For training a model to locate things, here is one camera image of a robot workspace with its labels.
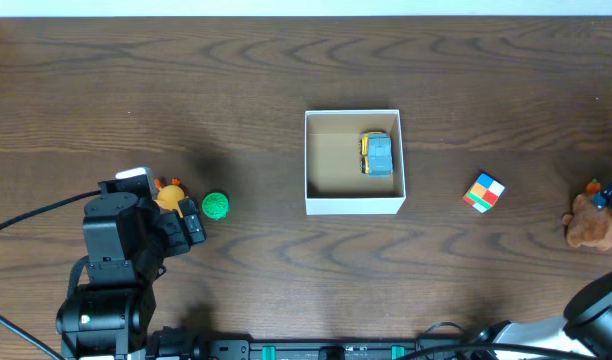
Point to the green ridged ball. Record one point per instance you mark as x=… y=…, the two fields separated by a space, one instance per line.
x=215 y=205

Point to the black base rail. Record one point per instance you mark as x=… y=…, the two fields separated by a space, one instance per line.
x=179 y=343

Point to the multicolour puzzle cube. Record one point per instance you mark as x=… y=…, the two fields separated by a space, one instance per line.
x=484 y=193

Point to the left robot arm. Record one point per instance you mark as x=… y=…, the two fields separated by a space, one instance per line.
x=127 y=239

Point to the yellow grey toy truck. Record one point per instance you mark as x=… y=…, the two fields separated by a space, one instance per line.
x=376 y=154

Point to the white cardboard box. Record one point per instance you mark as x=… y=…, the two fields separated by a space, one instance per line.
x=333 y=181

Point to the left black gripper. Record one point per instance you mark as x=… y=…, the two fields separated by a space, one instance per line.
x=181 y=223

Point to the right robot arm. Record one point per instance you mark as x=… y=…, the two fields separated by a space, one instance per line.
x=585 y=328

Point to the orange toy duck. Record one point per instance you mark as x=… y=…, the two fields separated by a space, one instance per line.
x=170 y=195

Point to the brown plush bear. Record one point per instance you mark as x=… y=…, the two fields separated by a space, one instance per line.
x=588 y=224

